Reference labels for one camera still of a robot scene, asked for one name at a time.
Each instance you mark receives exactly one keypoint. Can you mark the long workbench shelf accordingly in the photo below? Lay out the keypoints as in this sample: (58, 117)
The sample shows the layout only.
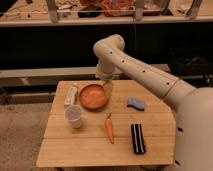
(89, 12)

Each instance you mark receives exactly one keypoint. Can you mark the wooden table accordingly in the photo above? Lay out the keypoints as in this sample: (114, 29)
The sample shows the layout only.
(64, 146)

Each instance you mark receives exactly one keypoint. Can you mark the black striped rectangular block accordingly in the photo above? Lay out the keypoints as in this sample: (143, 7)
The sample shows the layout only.
(137, 139)

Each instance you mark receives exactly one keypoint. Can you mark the orange carrot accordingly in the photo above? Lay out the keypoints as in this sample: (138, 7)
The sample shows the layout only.
(109, 128)

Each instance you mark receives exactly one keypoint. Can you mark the orange plate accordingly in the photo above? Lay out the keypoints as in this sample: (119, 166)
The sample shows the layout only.
(93, 97)

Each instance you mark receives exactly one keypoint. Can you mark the beige conical end effector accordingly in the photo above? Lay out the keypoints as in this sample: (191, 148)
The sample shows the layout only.
(108, 87)

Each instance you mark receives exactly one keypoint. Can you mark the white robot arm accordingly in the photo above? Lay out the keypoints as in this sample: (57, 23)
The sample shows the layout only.
(193, 107)

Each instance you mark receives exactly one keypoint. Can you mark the white plastic cup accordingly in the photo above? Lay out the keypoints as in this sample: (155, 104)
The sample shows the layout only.
(74, 116)

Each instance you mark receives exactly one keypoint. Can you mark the blue sponge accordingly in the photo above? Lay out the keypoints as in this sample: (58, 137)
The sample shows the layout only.
(135, 103)

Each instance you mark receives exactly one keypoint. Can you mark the red cloth on shelf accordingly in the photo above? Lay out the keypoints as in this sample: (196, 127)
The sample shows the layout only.
(115, 8)

